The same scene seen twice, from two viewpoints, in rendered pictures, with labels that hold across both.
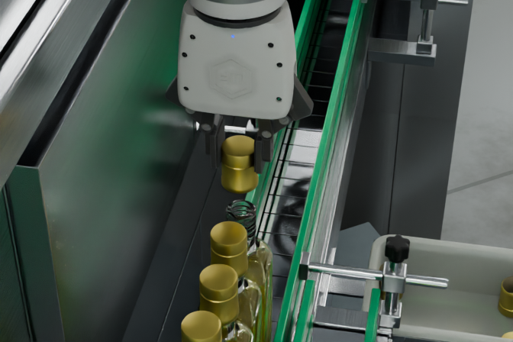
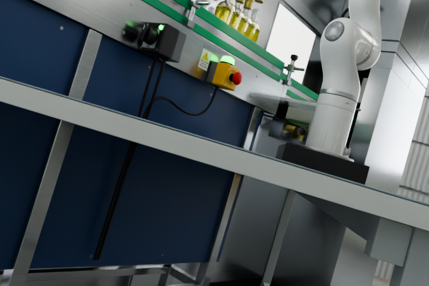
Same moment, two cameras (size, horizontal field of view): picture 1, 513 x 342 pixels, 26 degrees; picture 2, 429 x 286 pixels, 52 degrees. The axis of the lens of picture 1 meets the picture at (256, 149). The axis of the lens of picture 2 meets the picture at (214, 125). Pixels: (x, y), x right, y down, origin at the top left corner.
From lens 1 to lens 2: 1.66 m
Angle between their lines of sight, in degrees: 49
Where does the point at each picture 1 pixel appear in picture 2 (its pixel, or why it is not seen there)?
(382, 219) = (322, 229)
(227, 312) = not seen: outside the picture
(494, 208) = not seen: outside the picture
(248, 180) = not seen: outside the picture
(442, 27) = (359, 148)
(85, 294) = not seen: outside the picture
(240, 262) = (249, 2)
